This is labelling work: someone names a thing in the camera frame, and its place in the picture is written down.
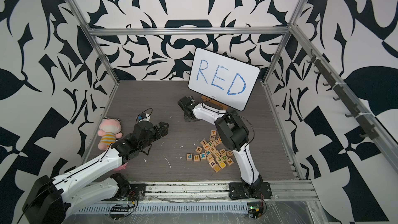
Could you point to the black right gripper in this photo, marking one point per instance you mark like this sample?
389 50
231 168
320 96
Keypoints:
186 117

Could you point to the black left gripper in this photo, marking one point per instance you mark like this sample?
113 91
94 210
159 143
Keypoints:
160 135

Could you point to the wooden block letter D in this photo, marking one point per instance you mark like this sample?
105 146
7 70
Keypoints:
224 157

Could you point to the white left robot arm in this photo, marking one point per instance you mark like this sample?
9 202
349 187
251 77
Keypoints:
52 200

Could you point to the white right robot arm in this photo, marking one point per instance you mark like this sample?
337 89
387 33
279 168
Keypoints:
234 135

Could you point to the white whiteboard with RED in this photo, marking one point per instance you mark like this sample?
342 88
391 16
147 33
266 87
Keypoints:
226 80

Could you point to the wooden block letter G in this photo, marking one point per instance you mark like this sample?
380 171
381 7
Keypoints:
199 149

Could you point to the wooden block letter J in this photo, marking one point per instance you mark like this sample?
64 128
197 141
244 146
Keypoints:
219 160

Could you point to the wooden block letter C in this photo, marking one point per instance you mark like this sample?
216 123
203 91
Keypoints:
230 153

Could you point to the small wooden easel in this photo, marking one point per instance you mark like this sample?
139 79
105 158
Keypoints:
209 101

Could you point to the pink plush toy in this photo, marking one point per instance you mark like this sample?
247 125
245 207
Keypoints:
109 131

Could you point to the yellow faced wooden block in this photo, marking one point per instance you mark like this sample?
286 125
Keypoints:
216 168

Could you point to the left circuit board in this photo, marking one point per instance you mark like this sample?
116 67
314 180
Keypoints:
119 212

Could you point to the circuit board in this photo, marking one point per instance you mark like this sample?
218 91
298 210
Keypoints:
119 212
256 209

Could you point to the right circuit board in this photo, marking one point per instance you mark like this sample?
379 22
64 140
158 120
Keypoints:
256 209

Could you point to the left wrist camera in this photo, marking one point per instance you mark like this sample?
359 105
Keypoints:
143 117

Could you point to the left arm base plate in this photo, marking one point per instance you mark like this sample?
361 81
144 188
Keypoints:
134 191

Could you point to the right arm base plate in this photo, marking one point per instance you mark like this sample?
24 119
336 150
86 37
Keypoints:
238 191

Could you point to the aluminium frame crossbar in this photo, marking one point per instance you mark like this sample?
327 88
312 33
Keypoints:
188 31

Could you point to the white perforated cable duct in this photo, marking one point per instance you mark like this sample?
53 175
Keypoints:
174 208

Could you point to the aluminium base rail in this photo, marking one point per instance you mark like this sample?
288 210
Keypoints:
218 191

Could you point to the black hook rack rail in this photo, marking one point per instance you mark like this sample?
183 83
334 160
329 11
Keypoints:
345 95

